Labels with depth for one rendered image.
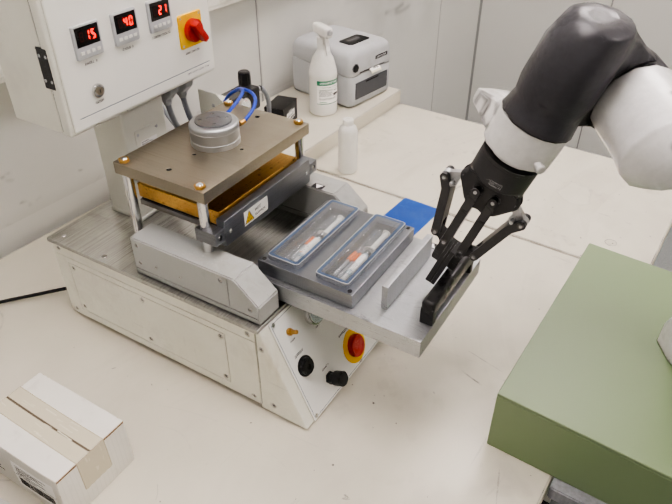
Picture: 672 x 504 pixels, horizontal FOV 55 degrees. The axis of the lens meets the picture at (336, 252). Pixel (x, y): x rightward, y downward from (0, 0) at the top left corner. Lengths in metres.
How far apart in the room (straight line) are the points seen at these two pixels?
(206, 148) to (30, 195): 0.63
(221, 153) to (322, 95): 0.88
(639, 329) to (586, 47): 0.57
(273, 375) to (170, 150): 0.38
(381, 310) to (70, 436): 0.47
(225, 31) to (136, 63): 0.80
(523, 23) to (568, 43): 2.65
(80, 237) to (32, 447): 0.38
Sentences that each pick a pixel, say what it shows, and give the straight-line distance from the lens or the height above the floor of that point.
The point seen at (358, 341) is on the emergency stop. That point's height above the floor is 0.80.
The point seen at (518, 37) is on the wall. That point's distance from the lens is 3.38.
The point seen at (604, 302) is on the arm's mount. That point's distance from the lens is 1.17.
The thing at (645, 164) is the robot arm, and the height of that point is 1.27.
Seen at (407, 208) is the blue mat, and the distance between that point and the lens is 1.56.
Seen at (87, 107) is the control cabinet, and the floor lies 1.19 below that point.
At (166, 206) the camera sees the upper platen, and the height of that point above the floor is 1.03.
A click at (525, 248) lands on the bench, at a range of 1.47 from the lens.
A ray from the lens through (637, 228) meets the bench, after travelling 1.63.
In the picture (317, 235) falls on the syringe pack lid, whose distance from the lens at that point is 1.01.
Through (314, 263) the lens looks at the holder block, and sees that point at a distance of 0.96.
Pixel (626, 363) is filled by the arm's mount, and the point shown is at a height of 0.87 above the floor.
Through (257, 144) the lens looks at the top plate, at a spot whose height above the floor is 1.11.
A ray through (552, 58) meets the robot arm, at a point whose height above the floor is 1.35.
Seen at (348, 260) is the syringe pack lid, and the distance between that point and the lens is 0.95.
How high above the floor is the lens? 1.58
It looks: 36 degrees down
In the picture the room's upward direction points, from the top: straight up
